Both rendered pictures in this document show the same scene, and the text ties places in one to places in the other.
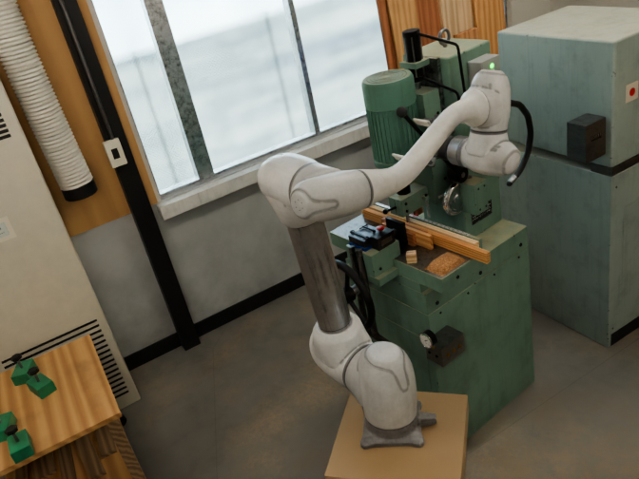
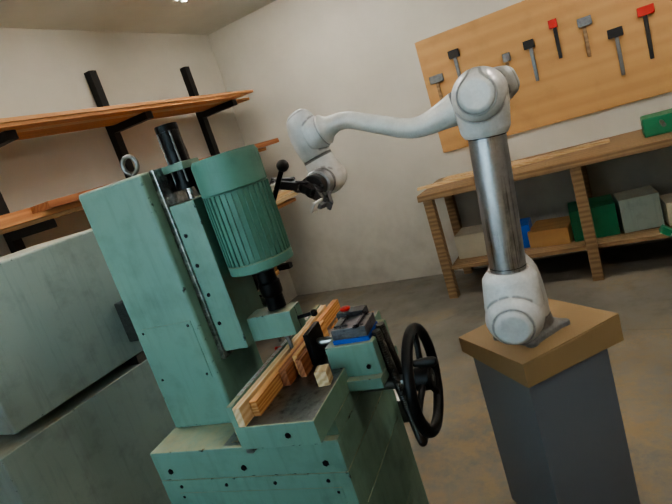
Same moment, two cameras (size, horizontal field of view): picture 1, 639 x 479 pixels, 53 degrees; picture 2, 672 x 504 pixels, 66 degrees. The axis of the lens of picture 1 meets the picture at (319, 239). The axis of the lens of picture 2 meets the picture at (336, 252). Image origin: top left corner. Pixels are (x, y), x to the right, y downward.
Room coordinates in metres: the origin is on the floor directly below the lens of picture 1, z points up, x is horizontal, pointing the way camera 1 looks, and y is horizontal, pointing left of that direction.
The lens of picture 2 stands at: (2.72, 0.89, 1.47)
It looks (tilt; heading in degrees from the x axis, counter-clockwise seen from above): 12 degrees down; 235
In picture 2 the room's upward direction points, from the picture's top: 18 degrees counter-clockwise
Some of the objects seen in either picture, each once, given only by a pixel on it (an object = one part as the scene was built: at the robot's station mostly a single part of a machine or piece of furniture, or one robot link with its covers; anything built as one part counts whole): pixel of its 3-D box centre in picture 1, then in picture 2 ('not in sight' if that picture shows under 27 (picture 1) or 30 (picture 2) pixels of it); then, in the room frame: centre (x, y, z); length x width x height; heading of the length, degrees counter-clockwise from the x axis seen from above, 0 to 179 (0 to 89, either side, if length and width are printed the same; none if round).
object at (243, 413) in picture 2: (415, 226); (289, 355); (2.10, -0.36, 0.92); 0.60 x 0.02 x 0.05; 32
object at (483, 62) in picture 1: (485, 81); not in sight; (2.14, -0.68, 1.40); 0.10 x 0.06 x 0.16; 122
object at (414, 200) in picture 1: (409, 201); (277, 323); (2.10, -0.36, 1.03); 0.14 x 0.07 x 0.09; 122
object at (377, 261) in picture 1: (374, 253); (360, 348); (1.98, -0.18, 0.91); 0.15 x 0.14 x 0.09; 32
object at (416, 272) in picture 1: (392, 253); (336, 366); (2.03, -0.25, 0.87); 0.61 x 0.30 x 0.06; 32
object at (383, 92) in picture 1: (393, 120); (243, 211); (2.09, -0.34, 1.35); 0.18 x 0.18 x 0.31
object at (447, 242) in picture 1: (420, 233); (303, 347); (2.04, -0.37, 0.92); 0.62 x 0.02 x 0.04; 32
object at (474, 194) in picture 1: (472, 195); not in sight; (2.06, -0.58, 1.02); 0.09 x 0.07 x 0.12; 32
